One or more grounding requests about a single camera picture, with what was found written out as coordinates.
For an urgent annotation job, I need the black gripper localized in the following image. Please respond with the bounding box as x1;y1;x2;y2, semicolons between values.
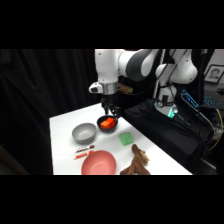
100;94;121;120

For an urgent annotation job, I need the green triangle beanbag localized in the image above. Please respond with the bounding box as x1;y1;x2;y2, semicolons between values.
119;131;135;147

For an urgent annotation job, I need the small black bowl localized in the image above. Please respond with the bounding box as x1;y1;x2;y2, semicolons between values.
96;115;120;133

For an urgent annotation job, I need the grey bowl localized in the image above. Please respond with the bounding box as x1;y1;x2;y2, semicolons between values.
71;122;98;145

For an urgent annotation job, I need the pink bowl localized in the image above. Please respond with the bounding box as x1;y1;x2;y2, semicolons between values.
80;149;118;176

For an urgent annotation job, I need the orange cube block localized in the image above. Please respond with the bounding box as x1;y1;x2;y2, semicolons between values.
105;116;117;127
99;120;113;130

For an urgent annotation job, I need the brown whiteboard marker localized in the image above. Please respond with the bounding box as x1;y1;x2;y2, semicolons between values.
74;144;96;153

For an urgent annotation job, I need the red whiteboard marker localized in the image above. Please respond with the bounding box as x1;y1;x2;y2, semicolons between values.
73;150;95;161

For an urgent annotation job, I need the brown plush toy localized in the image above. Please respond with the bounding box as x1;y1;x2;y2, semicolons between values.
119;143;152;176

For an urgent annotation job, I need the small green light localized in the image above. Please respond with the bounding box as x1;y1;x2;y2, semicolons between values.
167;107;177;119

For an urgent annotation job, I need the black curtain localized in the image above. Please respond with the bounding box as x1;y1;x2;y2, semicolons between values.
0;49;104;176

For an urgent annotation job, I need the blue-lit device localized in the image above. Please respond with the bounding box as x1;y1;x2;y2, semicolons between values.
180;88;200;110

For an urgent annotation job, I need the framed picture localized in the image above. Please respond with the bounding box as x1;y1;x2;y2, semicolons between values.
203;64;224;85

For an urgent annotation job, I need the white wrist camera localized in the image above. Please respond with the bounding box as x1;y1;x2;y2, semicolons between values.
88;82;104;95

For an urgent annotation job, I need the yellow cable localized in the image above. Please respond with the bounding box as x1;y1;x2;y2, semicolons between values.
209;107;224;153

